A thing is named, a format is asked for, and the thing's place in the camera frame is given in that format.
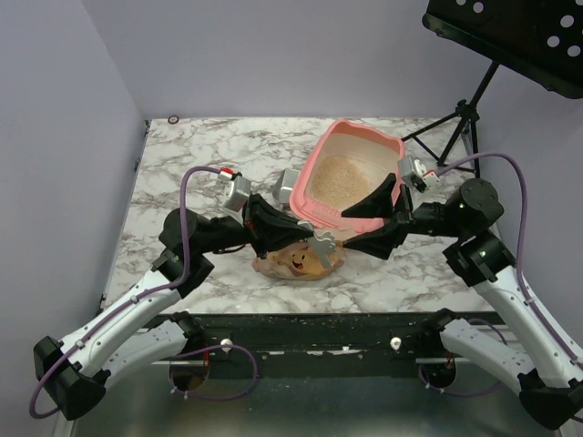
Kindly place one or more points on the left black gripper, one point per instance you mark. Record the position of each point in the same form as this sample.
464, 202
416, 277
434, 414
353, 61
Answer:
277, 228

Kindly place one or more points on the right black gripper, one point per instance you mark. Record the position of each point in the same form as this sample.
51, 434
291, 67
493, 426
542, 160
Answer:
403, 215

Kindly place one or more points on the orange cat litter bag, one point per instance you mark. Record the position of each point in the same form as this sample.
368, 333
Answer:
297, 262

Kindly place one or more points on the silver metal scoop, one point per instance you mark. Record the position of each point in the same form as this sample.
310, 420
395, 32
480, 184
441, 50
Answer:
282, 190

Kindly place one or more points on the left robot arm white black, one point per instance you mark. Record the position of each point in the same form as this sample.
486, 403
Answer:
77, 370

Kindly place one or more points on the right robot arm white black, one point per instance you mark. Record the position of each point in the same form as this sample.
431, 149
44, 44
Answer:
546, 374

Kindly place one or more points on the litter granules pile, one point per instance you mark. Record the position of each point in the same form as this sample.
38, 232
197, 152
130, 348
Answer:
338, 183

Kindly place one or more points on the pink litter box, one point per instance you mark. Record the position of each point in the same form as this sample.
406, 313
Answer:
375, 153

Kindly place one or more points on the black music stand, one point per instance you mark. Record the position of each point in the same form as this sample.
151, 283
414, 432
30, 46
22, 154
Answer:
540, 40

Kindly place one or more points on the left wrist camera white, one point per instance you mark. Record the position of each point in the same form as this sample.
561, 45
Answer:
238, 189

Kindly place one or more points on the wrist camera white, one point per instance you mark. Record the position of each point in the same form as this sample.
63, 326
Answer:
416, 175
238, 189

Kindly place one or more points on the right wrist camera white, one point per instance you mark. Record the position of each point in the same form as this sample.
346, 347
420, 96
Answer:
416, 175

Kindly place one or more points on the black table front rail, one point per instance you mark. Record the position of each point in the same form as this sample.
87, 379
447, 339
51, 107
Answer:
276, 346

